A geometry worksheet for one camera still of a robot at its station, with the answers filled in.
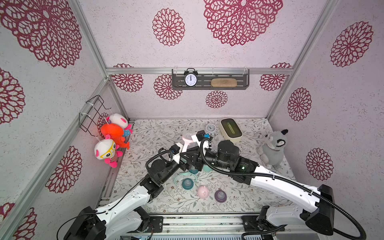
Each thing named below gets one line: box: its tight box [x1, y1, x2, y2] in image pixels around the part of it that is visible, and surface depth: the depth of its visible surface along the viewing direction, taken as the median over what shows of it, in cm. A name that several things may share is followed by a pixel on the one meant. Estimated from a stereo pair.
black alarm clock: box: [184, 67, 198, 87], surface depth 92 cm
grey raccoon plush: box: [257, 129, 289, 170], surface depth 89 cm
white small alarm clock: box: [205, 123, 217, 135], surface depth 112 cm
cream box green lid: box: [218, 118, 243, 144], surface depth 108 cm
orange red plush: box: [101, 123, 130, 150], surface depth 92 cm
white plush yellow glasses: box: [94, 134, 123, 168], surface depth 82 cm
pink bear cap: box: [197, 185, 210, 199], surface depth 83 cm
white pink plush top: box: [106, 113, 133, 135], surface depth 97 cm
